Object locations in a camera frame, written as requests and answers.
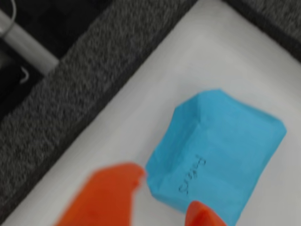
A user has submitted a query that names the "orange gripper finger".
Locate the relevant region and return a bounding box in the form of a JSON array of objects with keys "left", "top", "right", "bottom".
[
  {"left": 53, "top": 161, "right": 147, "bottom": 226},
  {"left": 184, "top": 200, "right": 228, "bottom": 226}
]

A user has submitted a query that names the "grey metal tube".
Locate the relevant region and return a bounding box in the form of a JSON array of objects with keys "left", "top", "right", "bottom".
[{"left": 0, "top": 9, "right": 59, "bottom": 73}]

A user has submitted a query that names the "blue paper rubbish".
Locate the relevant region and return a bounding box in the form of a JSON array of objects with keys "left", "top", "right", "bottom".
[{"left": 145, "top": 88, "right": 287, "bottom": 226}]

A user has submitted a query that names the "dark grey foam border strip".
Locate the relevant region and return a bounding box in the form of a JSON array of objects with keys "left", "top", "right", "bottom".
[
  {"left": 0, "top": 0, "right": 199, "bottom": 223},
  {"left": 222, "top": 0, "right": 301, "bottom": 61}
]

